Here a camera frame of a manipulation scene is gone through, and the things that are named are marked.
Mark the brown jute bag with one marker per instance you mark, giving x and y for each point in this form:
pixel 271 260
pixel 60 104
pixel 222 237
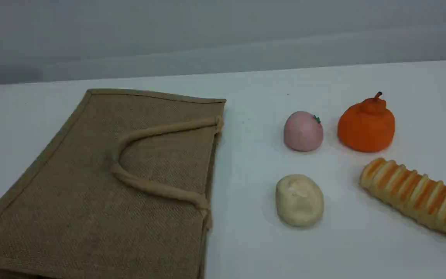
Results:
pixel 91 201

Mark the long striped bread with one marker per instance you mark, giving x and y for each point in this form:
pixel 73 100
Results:
pixel 416 195

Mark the pink peach toy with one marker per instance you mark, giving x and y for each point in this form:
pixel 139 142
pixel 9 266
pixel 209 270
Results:
pixel 302 133

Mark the cream round bun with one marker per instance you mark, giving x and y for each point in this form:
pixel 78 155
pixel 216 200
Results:
pixel 299 201

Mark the orange tangerine toy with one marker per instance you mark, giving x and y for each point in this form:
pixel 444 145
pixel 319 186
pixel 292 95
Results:
pixel 366 128

